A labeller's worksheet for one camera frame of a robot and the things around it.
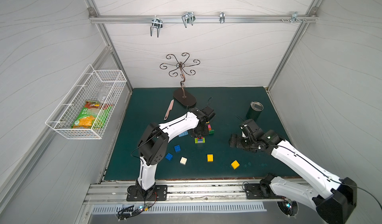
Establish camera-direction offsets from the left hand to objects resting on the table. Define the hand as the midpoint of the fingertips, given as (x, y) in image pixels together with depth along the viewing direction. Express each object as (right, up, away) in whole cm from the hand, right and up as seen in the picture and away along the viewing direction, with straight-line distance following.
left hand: (203, 136), depth 86 cm
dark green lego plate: (+6, +1, +7) cm, 9 cm away
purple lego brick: (-2, -4, +4) cm, 6 cm away
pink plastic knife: (-23, +16, +21) cm, 35 cm away
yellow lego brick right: (+17, -14, -5) cm, 23 cm away
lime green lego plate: (-4, -4, +4) cm, 7 cm away
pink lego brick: (+4, +5, +9) cm, 11 cm away
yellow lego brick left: (+4, -12, -3) cm, 13 cm away
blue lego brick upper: (-16, -8, +2) cm, 18 cm away
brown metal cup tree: (-15, +26, +24) cm, 39 cm away
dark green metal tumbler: (+34, +14, +9) cm, 38 cm away
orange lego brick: (+5, +3, +9) cm, 10 cm away
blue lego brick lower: (-20, -11, -2) cm, 23 cm away
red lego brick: (-1, -2, +6) cm, 6 cm away
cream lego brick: (-12, -13, -4) cm, 18 cm away
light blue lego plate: (-12, 0, +9) cm, 15 cm away
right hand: (+17, -1, -8) cm, 19 cm away
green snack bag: (-49, +14, -24) cm, 57 cm away
